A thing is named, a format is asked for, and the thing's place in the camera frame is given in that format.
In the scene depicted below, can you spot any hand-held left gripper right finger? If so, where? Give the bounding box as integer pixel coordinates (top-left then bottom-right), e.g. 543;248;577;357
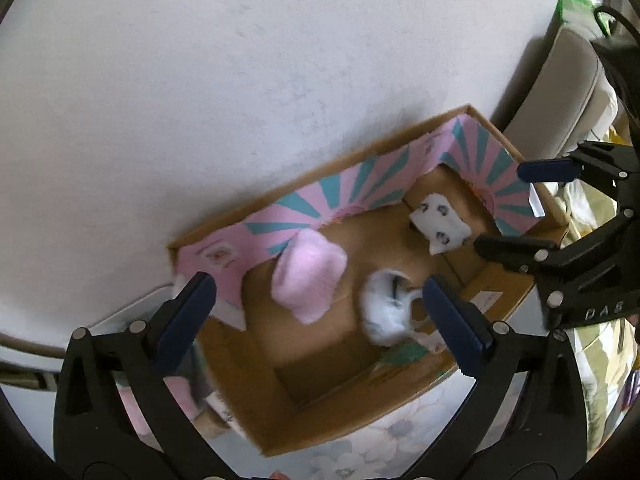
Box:
422;274;588;466

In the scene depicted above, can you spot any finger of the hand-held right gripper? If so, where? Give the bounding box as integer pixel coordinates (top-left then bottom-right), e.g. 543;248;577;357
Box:
517;141;635;197
472;212;632;282

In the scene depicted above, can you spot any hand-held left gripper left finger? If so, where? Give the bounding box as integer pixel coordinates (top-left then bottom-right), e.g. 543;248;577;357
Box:
52;271;221;466

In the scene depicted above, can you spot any white fluffy cloth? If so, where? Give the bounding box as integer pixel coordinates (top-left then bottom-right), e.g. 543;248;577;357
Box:
359;269;428;347

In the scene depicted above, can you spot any pink printed cardboard box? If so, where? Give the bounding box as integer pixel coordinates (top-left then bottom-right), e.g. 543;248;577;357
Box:
167;104;571;458

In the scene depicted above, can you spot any yellow-green floral quilt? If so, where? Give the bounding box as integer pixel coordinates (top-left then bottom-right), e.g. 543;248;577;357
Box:
560;125;640;441

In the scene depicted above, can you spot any beige pillow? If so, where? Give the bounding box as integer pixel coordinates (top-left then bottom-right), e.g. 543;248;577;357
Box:
502;25;621;163

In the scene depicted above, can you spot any white patterned sock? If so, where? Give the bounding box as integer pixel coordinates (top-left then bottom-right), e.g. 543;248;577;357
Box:
409;192;473;256

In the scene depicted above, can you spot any pink cloth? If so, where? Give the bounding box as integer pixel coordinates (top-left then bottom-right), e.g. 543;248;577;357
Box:
117;375;198;436

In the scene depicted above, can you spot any floral bedsheet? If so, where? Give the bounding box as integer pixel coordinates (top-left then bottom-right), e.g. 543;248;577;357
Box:
115;360;601;480

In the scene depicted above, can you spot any pink fluffy sock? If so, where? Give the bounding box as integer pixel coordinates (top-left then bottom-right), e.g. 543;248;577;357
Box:
270;230;348;325

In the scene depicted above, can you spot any green and white packet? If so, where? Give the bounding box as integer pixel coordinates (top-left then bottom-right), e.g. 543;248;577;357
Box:
557;0;617;28

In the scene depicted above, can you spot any black cable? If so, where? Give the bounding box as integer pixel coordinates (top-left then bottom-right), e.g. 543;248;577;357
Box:
593;5;640;43

